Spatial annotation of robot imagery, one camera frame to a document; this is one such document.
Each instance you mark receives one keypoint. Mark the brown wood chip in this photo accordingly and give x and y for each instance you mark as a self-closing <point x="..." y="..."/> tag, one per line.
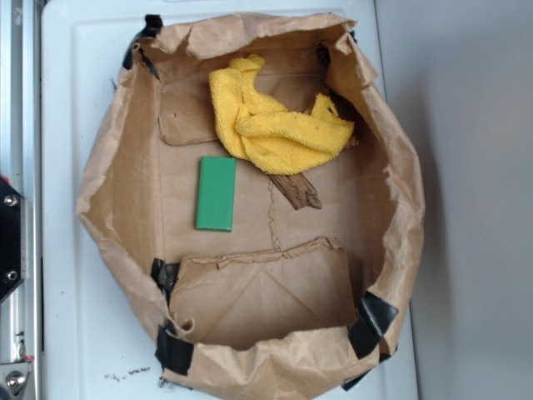
<point x="297" y="190"/>

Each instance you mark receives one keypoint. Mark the brown paper bag tray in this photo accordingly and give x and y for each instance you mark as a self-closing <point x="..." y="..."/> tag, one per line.
<point x="267" y="305"/>

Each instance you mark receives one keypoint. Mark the green rectangular block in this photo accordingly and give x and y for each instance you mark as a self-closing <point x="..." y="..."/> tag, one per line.
<point x="216" y="194"/>

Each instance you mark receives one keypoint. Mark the yellow terry cloth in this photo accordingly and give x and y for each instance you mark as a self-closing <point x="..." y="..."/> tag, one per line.
<point x="256" y="127"/>

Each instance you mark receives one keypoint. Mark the black tape inner left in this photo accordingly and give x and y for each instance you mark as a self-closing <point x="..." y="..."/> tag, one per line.
<point x="165" y="275"/>

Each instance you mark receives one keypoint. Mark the black tape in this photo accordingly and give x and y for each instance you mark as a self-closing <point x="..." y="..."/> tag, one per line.
<point x="172" y="352"/>
<point x="165" y="275"/>
<point x="153" y="26"/>
<point x="374" y="317"/>

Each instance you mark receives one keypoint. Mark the black tape bottom right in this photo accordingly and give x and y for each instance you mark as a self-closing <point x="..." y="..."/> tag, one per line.
<point x="374" y="317"/>

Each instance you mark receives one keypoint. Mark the black tape bottom left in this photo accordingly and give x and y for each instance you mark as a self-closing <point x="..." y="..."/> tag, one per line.
<point x="172" y="352"/>

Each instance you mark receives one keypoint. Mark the black tape top left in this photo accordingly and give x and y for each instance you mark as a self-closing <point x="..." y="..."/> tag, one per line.
<point x="153" y="26"/>

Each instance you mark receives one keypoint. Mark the black mounting plate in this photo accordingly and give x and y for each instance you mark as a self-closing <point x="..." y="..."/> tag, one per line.
<point x="11" y="239"/>

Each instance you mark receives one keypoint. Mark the aluminium frame rail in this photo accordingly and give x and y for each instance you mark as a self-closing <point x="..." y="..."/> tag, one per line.
<point x="21" y="313"/>

